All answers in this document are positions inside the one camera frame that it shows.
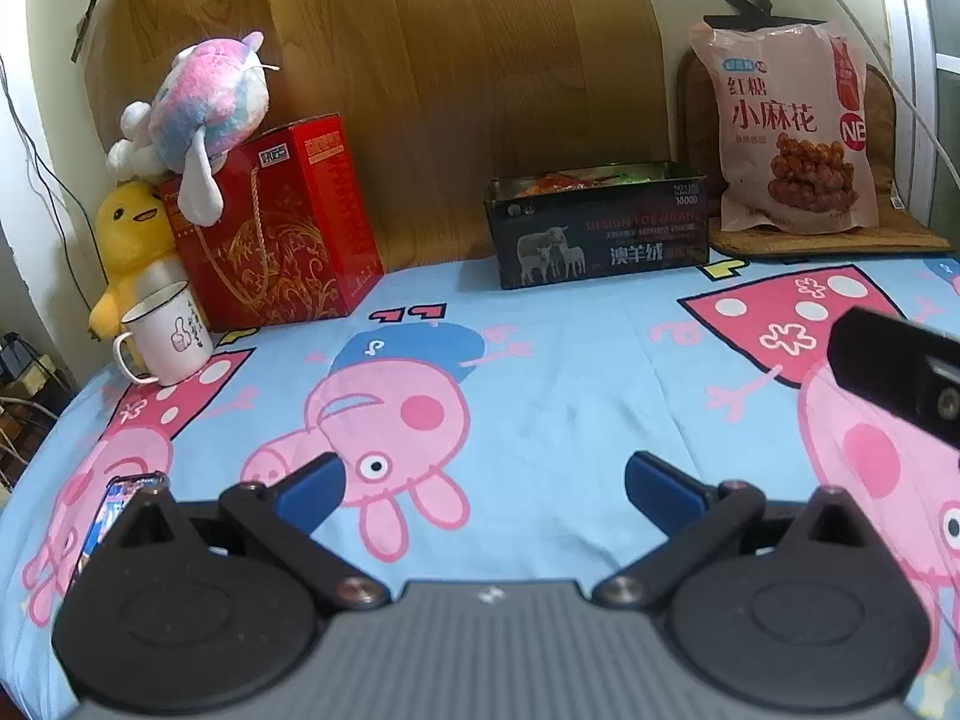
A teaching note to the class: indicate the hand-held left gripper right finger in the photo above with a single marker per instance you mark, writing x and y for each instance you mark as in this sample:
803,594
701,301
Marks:
664,484

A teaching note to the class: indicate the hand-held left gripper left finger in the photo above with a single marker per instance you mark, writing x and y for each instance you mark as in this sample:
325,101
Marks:
311,487

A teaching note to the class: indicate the black tin box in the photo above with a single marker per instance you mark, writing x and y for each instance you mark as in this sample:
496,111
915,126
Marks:
600,247

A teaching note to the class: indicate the brown seat cushion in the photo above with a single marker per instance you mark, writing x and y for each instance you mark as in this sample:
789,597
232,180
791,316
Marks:
900,232

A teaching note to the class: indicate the blue printed cartoon blanket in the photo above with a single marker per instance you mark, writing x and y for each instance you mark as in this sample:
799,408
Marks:
562,390

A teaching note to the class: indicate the smartphone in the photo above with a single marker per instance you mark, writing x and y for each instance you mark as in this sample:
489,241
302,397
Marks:
109,517

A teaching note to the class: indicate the white enamel mug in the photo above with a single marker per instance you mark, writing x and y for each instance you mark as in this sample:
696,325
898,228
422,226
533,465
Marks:
169,334

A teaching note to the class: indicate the red gift box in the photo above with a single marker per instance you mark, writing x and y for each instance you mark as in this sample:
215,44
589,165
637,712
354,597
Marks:
300,240

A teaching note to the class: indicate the large pink snack bag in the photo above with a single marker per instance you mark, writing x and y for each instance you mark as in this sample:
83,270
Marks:
787,127

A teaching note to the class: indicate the yellow duck plush toy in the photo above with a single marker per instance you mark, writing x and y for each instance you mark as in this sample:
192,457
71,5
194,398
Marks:
131,240

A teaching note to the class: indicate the black tape strip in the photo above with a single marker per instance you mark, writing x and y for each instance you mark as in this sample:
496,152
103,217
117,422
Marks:
750,4

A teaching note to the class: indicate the pink and blue plush toy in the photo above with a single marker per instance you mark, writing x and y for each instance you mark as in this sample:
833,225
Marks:
206,101

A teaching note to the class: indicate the wood-pattern board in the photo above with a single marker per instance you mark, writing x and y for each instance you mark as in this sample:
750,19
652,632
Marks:
450,75

